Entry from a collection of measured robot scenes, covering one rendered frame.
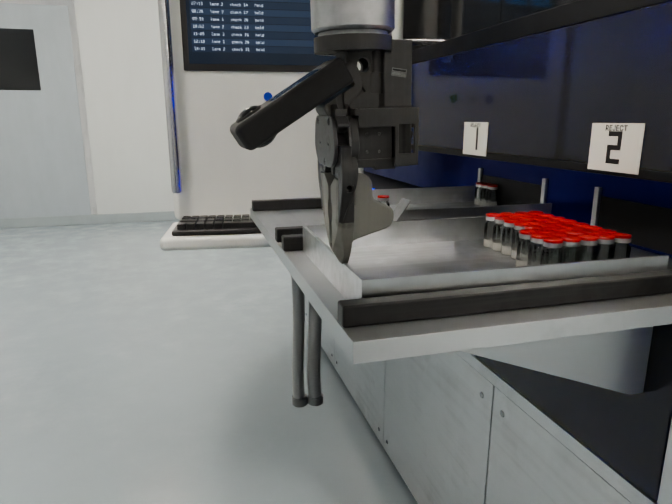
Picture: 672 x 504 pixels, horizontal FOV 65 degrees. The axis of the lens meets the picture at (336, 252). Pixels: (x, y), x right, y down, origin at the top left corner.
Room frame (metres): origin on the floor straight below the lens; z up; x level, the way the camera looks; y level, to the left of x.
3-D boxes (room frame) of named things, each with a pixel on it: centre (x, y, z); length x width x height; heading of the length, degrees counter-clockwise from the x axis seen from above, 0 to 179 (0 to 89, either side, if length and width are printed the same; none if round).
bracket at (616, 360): (0.56, -0.21, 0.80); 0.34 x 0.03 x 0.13; 106
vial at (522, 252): (0.61, -0.22, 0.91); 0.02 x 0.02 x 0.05
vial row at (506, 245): (0.65, -0.24, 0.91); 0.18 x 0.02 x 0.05; 15
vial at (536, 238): (0.59, -0.23, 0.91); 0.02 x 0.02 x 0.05
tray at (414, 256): (0.62, -0.15, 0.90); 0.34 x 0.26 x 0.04; 105
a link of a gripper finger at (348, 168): (0.49, -0.01, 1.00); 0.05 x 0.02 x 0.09; 16
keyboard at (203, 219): (1.24, 0.17, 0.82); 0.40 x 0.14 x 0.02; 99
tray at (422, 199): (0.98, -0.17, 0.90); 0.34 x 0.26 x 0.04; 106
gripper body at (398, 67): (0.52, -0.02, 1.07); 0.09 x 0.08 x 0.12; 106
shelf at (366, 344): (0.80, -0.15, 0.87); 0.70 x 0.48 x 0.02; 16
